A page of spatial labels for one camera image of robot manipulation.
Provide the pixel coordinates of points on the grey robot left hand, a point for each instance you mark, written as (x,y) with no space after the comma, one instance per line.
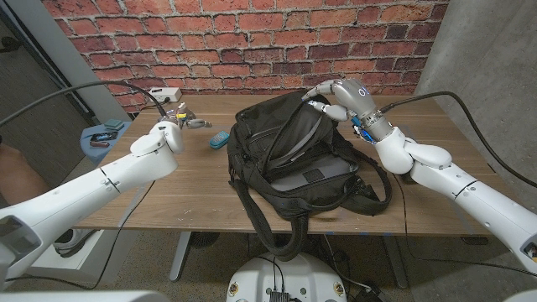
(184,117)

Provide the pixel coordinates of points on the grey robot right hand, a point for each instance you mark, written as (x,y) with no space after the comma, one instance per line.
(352,98)

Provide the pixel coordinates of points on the small teal pouch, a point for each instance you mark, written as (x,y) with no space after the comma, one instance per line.
(219,140)

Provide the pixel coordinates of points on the black backpack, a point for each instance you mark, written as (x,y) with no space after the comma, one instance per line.
(260,113)

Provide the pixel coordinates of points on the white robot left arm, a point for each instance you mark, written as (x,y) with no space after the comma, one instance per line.
(84,197)

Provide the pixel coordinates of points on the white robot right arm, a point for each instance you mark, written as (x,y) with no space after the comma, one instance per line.
(474,197)

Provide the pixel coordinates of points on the white power strip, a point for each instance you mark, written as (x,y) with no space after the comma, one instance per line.
(168,95)

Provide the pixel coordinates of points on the small teal box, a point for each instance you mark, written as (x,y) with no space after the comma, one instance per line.
(114,124)

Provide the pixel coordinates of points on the small red-brown item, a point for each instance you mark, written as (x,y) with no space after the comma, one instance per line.
(99,144)

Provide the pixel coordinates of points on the blue round stool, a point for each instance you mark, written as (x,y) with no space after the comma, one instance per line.
(94,152)

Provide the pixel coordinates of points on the printed red brick backdrop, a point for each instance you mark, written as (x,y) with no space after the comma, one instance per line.
(251,42)

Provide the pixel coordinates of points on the black round fan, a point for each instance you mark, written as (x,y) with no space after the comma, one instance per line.
(204,239)

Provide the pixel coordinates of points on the metal table leg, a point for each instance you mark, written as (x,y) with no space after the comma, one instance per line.
(396,262)
(179,256)

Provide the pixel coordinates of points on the grey and black sneaker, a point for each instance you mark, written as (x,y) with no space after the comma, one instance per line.
(75,242)

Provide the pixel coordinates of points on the white low platform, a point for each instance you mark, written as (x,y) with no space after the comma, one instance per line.
(84,268)

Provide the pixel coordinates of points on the person's bare leg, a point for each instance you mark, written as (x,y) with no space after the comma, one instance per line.
(12,176)

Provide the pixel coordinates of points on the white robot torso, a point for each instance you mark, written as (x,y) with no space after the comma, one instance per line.
(285,277)

